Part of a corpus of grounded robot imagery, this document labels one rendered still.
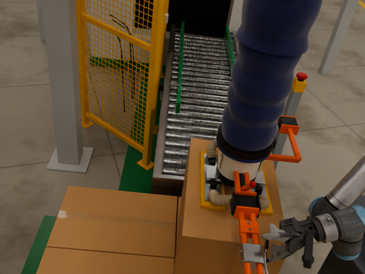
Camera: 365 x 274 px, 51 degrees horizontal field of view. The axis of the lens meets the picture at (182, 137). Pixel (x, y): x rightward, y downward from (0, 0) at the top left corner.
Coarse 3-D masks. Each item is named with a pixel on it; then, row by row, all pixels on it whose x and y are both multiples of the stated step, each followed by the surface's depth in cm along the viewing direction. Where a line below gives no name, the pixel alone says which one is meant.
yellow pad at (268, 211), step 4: (264, 172) 171; (264, 176) 169; (252, 188) 161; (256, 188) 158; (260, 188) 158; (264, 188) 162; (260, 192) 158; (264, 192) 160; (268, 192) 161; (268, 196) 159; (268, 208) 154; (260, 212) 152; (264, 212) 153; (268, 212) 153; (272, 212) 153
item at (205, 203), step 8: (200, 152) 178; (200, 160) 173; (208, 160) 172; (216, 160) 173; (200, 168) 169; (200, 176) 165; (200, 184) 161; (208, 184) 160; (216, 184) 157; (200, 192) 157; (208, 192) 156; (224, 192) 159; (200, 200) 154; (208, 200) 153; (208, 208) 152; (216, 208) 152; (224, 208) 152
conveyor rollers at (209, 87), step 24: (192, 48) 371; (216, 48) 374; (192, 72) 329; (216, 72) 336; (192, 96) 299; (216, 96) 301; (168, 120) 270; (192, 120) 271; (216, 120) 280; (168, 144) 248; (168, 168) 228
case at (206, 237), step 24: (192, 144) 184; (192, 168) 171; (264, 168) 176; (192, 192) 159; (192, 216) 148; (216, 216) 150; (264, 216) 153; (192, 240) 142; (216, 240) 141; (240, 240) 142; (264, 240) 143; (192, 264) 151; (216, 264) 149; (240, 264) 148
